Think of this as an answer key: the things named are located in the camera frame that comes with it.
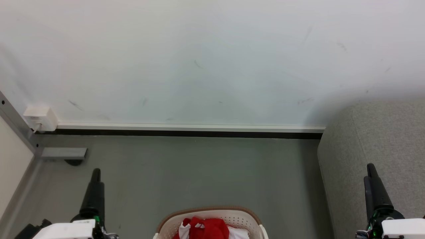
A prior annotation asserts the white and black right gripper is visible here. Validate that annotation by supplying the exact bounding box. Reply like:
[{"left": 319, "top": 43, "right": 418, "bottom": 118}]
[{"left": 364, "top": 163, "right": 425, "bottom": 239}]

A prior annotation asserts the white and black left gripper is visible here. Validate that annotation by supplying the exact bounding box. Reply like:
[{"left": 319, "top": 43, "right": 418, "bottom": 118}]
[{"left": 33, "top": 168, "right": 107, "bottom": 239}]

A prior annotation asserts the red jersey with white sleeves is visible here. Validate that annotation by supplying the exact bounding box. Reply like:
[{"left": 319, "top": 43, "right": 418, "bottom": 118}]
[{"left": 172, "top": 217, "right": 230, "bottom": 239}]

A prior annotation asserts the cream perforated laundry basket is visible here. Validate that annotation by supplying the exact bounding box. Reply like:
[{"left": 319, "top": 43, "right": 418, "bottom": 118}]
[{"left": 153, "top": 206, "right": 269, "bottom": 239}]

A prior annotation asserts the grey metal foot bar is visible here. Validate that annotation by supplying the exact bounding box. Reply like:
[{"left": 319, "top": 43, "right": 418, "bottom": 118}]
[{"left": 40, "top": 147, "right": 88, "bottom": 166}]

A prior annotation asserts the grey fabric sofa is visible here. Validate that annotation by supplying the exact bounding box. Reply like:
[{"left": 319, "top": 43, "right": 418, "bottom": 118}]
[{"left": 317, "top": 99, "right": 425, "bottom": 239}]

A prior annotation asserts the beige cabinet panel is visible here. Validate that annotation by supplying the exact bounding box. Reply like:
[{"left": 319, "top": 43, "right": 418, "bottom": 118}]
[{"left": 0, "top": 116, "right": 36, "bottom": 220}]

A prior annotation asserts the white garment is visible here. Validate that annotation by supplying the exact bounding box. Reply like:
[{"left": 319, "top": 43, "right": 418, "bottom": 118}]
[{"left": 228, "top": 227, "right": 250, "bottom": 239}]

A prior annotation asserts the white wall socket box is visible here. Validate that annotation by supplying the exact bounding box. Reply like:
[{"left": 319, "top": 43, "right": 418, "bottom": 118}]
[{"left": 23, "top": 105, "right": 59, "bottom": 132}]

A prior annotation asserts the grey metal frame post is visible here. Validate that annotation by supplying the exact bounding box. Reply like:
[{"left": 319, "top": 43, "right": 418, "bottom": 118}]
[{"left": 0, "top": 90, "right": 44, "bottom": 239}]

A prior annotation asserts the white wall skirting strip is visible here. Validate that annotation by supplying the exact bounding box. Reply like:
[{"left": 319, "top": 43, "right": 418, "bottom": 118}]
[{"left": 56, "top": 122, "right": 326, "bottom": 134}]

